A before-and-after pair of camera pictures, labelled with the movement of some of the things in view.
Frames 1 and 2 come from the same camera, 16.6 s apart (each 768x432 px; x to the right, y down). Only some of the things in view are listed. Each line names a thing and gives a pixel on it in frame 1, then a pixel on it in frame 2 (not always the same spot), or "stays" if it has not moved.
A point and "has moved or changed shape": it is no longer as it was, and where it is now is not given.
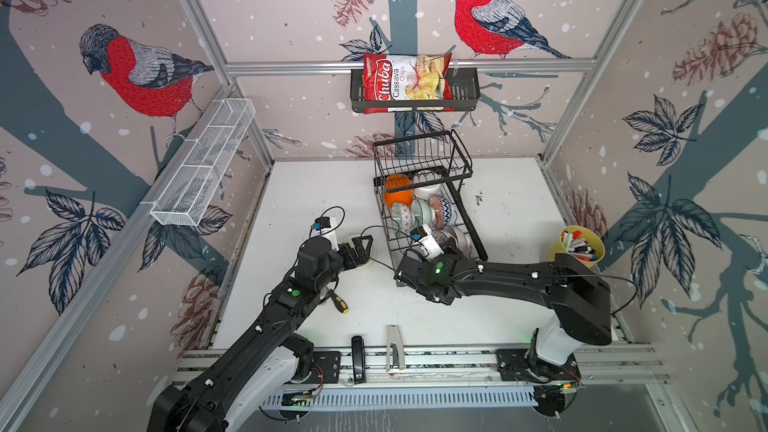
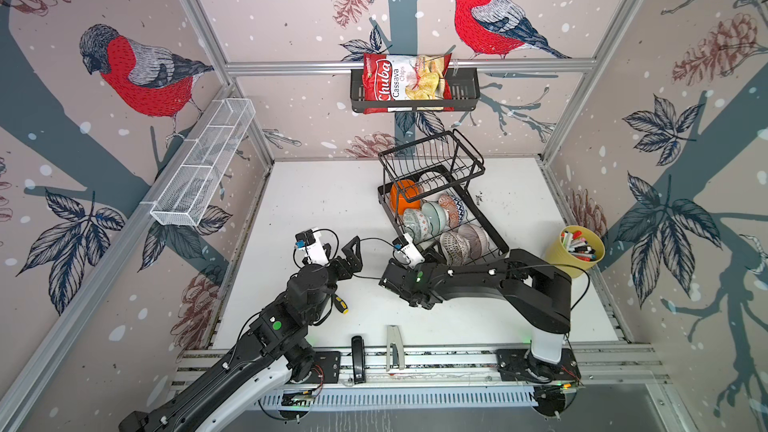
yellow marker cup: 581,243 stays
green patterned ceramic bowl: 402,217 has moved or changed shape
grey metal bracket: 393,335 stays
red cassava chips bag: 406,77 stays
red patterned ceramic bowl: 437,211 -> 454,209
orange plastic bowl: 397,188 has moved or changed shape
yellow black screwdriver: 339,303 stays
